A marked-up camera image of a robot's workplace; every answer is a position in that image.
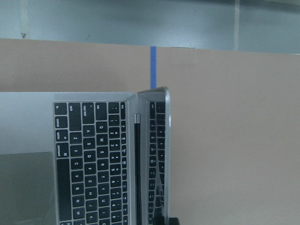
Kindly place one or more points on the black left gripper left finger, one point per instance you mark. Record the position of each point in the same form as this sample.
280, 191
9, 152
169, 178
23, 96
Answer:
159, 210

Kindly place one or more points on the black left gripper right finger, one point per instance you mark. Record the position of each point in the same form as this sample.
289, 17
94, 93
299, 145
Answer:
174, 221

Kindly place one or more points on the silver laptop black keyboard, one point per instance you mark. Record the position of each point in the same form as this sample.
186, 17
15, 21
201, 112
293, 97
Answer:
83, 158

